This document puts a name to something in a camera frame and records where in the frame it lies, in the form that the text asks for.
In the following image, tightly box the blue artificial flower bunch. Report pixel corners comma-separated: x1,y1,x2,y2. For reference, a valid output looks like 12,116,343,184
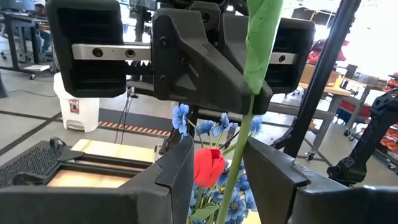
172,103,264,224

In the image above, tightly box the red artificial tulip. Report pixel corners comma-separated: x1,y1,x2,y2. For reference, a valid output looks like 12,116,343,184
188,147,227,222
216,0,284,224

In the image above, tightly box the black desk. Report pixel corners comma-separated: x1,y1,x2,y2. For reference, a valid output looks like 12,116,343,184
0,11,52,80

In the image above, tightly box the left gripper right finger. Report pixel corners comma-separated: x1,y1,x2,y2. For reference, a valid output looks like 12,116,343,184
244,138,398,224

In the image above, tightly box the black hazard-striped floor mat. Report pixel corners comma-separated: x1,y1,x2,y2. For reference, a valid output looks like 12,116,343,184
98,107,175,138

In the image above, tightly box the wooden top work table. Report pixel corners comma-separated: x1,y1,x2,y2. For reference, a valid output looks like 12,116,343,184
267,82,354,162

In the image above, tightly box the person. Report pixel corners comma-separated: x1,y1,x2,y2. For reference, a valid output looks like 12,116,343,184
32,2,53,55

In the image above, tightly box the black mesh computer case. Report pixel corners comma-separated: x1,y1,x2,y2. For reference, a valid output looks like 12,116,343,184
0,136,85,188

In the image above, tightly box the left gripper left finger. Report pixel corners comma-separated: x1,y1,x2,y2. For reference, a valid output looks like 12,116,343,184
0,136,195,224

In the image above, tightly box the white trash can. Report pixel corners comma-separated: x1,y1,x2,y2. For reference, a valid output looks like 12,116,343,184
52,72,101,134

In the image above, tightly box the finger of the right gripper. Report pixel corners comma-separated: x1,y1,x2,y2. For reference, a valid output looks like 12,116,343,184
151,7,253,114
217,12,274,115

